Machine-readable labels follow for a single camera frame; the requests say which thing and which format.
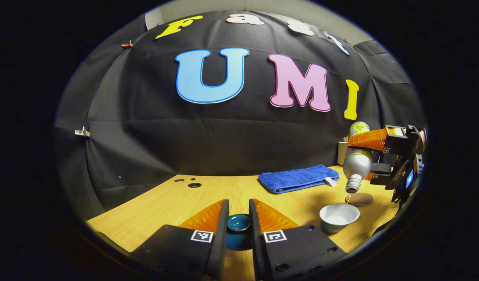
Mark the white toaster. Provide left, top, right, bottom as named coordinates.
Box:
left=337, top=141, right=349, bottom=166

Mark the teal white teacup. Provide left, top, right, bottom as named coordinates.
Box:
left=319, top=203, right=361, bottom=234

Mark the silver green water bottle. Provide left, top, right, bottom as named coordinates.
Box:
left=342, top=121, right=373, bottom=194

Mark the blue folded towel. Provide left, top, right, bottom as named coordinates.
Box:
left=258, top=164, right=340, bottom=194

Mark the round brown coaster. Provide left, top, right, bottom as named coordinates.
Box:
left=345, top=192, right=374, bottom=207

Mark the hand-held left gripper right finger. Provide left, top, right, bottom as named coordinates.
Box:
left=249, top=199, right=347, bottom=281

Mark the black backdrop cloth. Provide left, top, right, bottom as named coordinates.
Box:
left=54, top=10, right=426, bottom=209

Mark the teal teacup lid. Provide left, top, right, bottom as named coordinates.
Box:
left=225, top=214, right=252, bottom=251

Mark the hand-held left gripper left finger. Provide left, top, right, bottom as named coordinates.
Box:
left=131, top=199, right=230, bottom=280

